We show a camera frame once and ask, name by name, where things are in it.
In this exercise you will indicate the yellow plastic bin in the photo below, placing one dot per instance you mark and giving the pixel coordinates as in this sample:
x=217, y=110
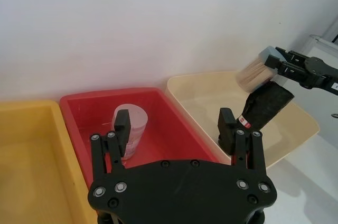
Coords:
x=34, y=160

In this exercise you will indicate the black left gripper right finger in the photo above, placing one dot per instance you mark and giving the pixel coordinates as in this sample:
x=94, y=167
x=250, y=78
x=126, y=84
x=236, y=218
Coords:
x=227, y=131

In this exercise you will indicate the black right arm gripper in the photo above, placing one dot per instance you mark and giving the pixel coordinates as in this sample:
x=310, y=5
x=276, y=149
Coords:
x=320, y=74

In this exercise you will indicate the cream plastic bin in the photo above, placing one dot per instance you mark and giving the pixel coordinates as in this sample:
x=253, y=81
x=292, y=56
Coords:
x=211, y=94

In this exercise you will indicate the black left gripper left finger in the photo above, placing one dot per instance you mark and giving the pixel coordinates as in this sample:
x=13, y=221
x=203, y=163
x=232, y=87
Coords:
x=121, y=129

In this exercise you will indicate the white paper cup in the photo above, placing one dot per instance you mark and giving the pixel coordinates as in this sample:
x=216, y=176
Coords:
x=138, y=121

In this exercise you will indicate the black pouch with red label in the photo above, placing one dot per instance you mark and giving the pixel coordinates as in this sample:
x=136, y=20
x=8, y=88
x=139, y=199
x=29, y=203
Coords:
x=266, y=105

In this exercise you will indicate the red plastic bin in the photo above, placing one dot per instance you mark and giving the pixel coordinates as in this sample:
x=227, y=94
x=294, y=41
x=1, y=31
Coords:
x=169, y=129

